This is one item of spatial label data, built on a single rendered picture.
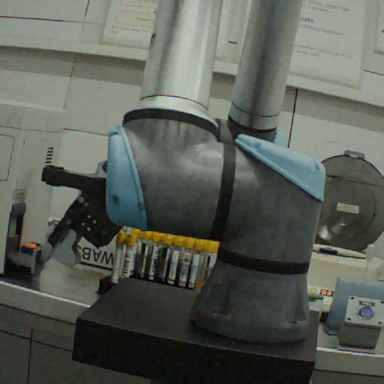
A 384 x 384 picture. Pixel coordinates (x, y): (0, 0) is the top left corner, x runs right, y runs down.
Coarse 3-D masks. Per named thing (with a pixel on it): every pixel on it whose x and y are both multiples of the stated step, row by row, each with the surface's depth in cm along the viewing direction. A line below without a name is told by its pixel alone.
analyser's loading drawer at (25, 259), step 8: (16, 240) 161; (8, 248) 157; (16, 248) 162; (40, 248) 159; (8, 256) 156; (16, 256) 157; (24, 256) 159; (32, 256) 161; (24, 264) 156; (32, 264) 156; (32, 272) 156
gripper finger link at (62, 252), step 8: (72, 232) 156; (64, 240) 156; (72, 240) 156; (48, 248) 156; (56, 248) 156; (64, 248) 156; (40, 256) 158; (48, 256) 157; (56, 256) 156; (64, 256) 156; (72, 256) 156; (40, 264) 158; (72, 264) 156
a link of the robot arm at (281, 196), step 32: (224, 160) 112; (256, 160) 112; (288, 160) 111; (224, 192) 111; (256, 192) 111; (288, 192) 111; (320, 192) 114; (224, 224) 112; (256, 224) 112; (288, 224) 112; (256, 256) 112; (288, 256) 113
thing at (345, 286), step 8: (344, 280) 158; (352, 280) 158; (360, 280) 159; (368, 280) 161; (336, 288) 160; (344, 288) 158; (352, 288) 158; (360, 288) 158; (368, 288) 158; (376, 288) 158; (336, 296) 159; (344, 296) 159; (360, 296) 158; (368, 296) 158; (376, 296) 158; (336, 304) 159; (344, 304) 159; (336, 312) 159; (328, 320) 161; (336, 320) 159; (328, 328) 159; (336, 328) 159
